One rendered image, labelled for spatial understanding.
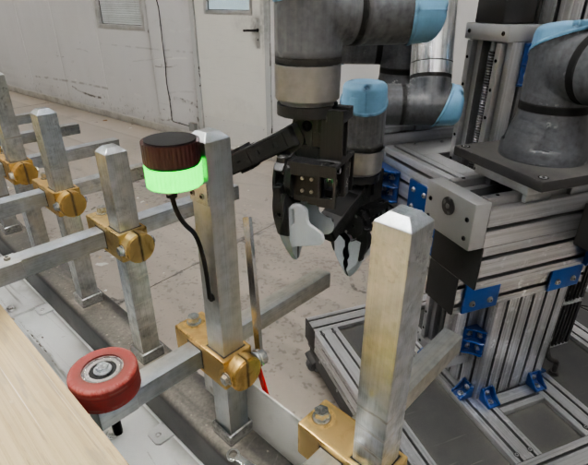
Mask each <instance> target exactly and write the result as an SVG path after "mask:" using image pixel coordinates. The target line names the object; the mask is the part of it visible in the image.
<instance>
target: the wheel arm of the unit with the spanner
mask: <svg viewBox="0 0 588 465"><path fill-rule="evenodd" d="M329 287H330V273H329V272H328V271H326V270H324V269H322V268H315V269H314V270H312V271H310V272H309V273H307V274H306V275H304V276H303V277H301V278H299V279H297V280H295V281H293V282H291V283H290V284H288V285H286V286H284V287H283V288H281V289H279V290H278V291H277V292H274V293H273V294H271V295H269V296H267V297H266V298H264V299H262V300H260V301H259V307H260V318H261V330H262V329H263V328H265V327H267V326H268V325H270V324H272V323H273V322H275V321H276V320H278V319H280V318H281V317H283V316H285V315H286V314H288V313H290V312H291V311H293V310H294V309H295V308H296V307H298V306H300V305H301V304H303V303H305V302H307V301H308V300H310V299H311V298H313V297H314V296H316V295H318V294H319V293H321V292H323V291H325V290H326V289H328V288H329ZM241 313H242V328H243V340H247V339H248V338H250V337H251V336H253V335H254V333H253V325H252V315H251V306H249V307H248V308H247V309H245V310H243V311H242V312H241ZM202 367H203V365H202V358H201V351H200V350H199V349H198V348H196V347H195V346H194V345H192V344H191V343H190V342H187V343H186V344H184V345H182V346H180V347H179V348H177V349H175V350H174V351H172V352H169V353H168V354H166V355H164V356H163V357H162V358H160V359H158V360H156V361H155V362H153V363H151V364H149V365H147V366H145V367H144V368H142V369H140V370H139V372H140V376H141V384H140V388H139V391H138V393H137V395H136V396H135V397H134V398H133V399H132V400H131V401H129V402H128V403H127V404H126V405H124V406H123V407H121V408H119V409H117V410H115V411H110V412H107V413H103V414H90V417H91V418H92V419H93V421H94V422H95V423H96V424H97V425H98V426H99V427H100V428H101V430H102V431H104V430H106V429H108V428H109V427H111V426H112V425H114V424H115V423H118V422H119V421H121V420H122V419H124V418H125V417H127V416H128V415H129V414H131V413H132V412H134V411H136V410H138V409H139V407H140V406H142V405H144V404H145V403H147V402H148V401H150V400H151V399H154V398H155V397H157V396H158V395H160V394H162V393H163V392H164V391H165V390H167V389H168V388H171V387H172V386H174V385H175V384H177V383H178V382H180V381H182V380H183V379H185V378H186V377H188V376H190V375H192V374H193V373H195V372H196V371H197V370H199V369H200V368H202Z"/></svg>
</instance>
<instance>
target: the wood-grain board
mask: <svg viewBox="0 0 588 465"><path fill-rule="evenodd" d="M0 465H129V464H128V463H127V461H126V460H125V459H124V457H123V456H122V455H121V454H120V452H119V451H118V450H117V449H116V447H115V446H114V445H113V443H112V442H111V441H110V440H109V439H108V437H107V436H106V435H105V434H104V432H103V431H102V430H101V428H100V427H99V426H98V425H97V424H96V423H95V422H94V421H93V419H92V418H91V417H90V415H89V414H88V413H87V412H86V410H85V409H84V408H83V407H82V405H81V404H80V403H79V402H78V400H77V399H76V398H75V396H74V395H73V394H72V393H71V392H70V390H69V389H68V388H67V386H66V385H65V384H64V383H63V381H62V380H61V379H60V378H59V376H58V375H57V374H56V373H55V371H54V370H53V369H52V367H51V366H50V365H49V364H48V363H47V362H46V361H45V360H44V358H43V357H42V356H41V354H40V353H39V352H38V351H37V349H36V348H35V347H34V346H33V344H32V343H31V342H30V340H29V339H28V338H27V337H26V335H25V334H24V333H23V332H22V330H21V329H20V328H19V327H18V325H17V324H16V323H15V322H14V320H13V319H12V318H11V317H10V315H9V314H8V313H7V312H6V310H5V309H4V308H3V306H2V305H0Z"/></svg>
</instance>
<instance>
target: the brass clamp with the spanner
mask: <svg viewBox="0 0 588 465"><path fill-rule="evenodd" d="M198 314H199V318H200V319H201V323H200V324H199V325H197V326H194V327H191V326H189V325H188V324H187V319H186V320H184V321H182V322H180V323H179V324H177V325H175V333H176V339H177V345H178V348H179V347H180V346H182V345H184V344H186V343H187V342H190V343H191V344H192V345H194V346H195V347H196V348H198V349H199V350H200V351H201V358H202V365H203V367H202V368H200V369H201V370H202V371H203V372H204V373H205V374H207V375H208V376H209V377H210V378H212V379H213V380H214V381H215V382H216V383H218V384H219V385H220V386H221V387H222V388H224V389H225V390H226V389H228V388H230V387H232V388H234V389H235V390H237V391H243V390H245V389H248V388H249V387H251V386H252V385H253V384H254V382H255V381H256V380H257V378H258V375H259V372H260V367H261V364H260V360H259V359H258V358H257V357H255V356H254V355H253V354H251V345H250V344H248V343H247V342H245V341H244V340H243V343H244V345H243V346H241V347H240V348H238V349H237V350H235V351H234V352H231V353H230V354H228V355H227V356H225V357H222V356H221V355H220V354H218V353H217V352H216V351H214V350H213V349H212V348H211V347H210V346H209V344H208V335H207V327H206V318H205V313H204V312H202V311H201V312H199V313H198Z"/></svg>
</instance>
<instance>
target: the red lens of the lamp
mask: <svg viewBox="0 0 588 465"><path fill-rule="evenodd" d="M194 135H195V134H194ZM195 136H196V138H197V139H196V140H195V141H194V142H192V143H190V144H186V145H183V146H178V147H168V148H158V147H151V146H147V145H145V144H143V142H142V141H143V138H142V139H141V140H140V141H139V145H140V150H141V157H142V162H143V165H144V166H146V167H148V168H151V169H156V170H175V169H182V168H186V167H190V166H193V165H195V164H197V163H199V162H200V161H201V150H200V141H199V136H197V135H195Z"/></svg>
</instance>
